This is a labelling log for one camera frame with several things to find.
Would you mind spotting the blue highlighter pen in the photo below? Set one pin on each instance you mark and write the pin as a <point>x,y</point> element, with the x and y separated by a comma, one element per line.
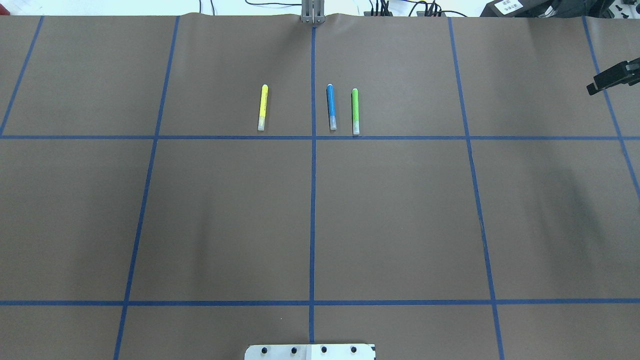
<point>331,107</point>

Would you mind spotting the green highlighter pen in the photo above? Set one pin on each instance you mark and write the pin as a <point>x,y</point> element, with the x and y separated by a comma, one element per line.
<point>355,110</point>

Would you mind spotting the yellow highlighter pen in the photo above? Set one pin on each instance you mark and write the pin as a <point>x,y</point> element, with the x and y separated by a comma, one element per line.
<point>263,106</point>

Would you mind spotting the black power adapter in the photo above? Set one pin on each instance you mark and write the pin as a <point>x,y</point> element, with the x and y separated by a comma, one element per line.
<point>520,9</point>

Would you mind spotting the grey aluminium frame post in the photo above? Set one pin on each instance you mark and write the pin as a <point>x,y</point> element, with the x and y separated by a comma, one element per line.
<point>313,12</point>

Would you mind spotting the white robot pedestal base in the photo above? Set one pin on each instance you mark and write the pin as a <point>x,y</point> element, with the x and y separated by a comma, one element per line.
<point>326,351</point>

